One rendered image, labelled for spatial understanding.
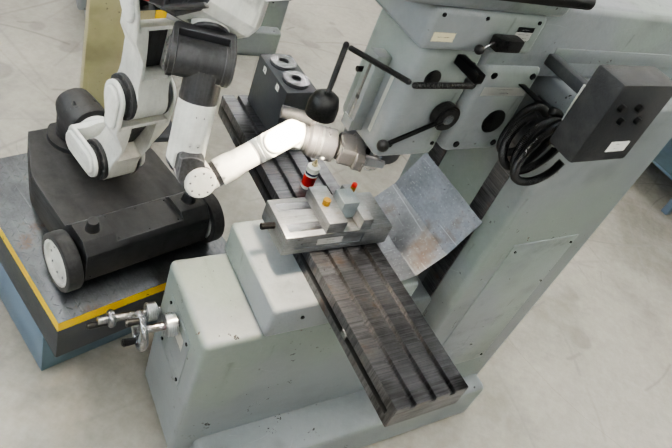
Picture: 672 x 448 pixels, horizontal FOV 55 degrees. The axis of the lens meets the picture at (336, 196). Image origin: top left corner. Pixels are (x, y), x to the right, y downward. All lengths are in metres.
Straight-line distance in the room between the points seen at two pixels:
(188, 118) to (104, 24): 1.79
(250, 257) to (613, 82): 1.04
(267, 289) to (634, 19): 1.17
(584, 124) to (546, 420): 1.91
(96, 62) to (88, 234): 1.38
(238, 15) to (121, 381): 1.51
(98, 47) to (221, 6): 1.86
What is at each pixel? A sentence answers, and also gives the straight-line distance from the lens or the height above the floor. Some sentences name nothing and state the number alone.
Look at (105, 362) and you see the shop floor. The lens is 2.59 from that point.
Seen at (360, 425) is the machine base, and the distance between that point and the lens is 2.43.
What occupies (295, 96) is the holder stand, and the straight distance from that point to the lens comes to 2.07.
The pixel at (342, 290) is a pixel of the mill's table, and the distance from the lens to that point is 1.74.
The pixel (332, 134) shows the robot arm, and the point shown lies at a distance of 1.63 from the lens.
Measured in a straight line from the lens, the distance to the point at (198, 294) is 1.87.
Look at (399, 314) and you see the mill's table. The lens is 1.76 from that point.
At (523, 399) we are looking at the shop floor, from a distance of 3.14.
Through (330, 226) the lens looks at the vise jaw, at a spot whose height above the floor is 1.03.
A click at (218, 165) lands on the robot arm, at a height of 1.17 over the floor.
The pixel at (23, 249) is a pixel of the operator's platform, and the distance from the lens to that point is 2.38.
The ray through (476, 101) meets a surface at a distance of 1.58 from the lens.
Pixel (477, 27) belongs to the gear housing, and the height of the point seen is 1.69.
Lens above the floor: 2.17
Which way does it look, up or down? 38 degrees down
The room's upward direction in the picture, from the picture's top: 24 degrees clockwise
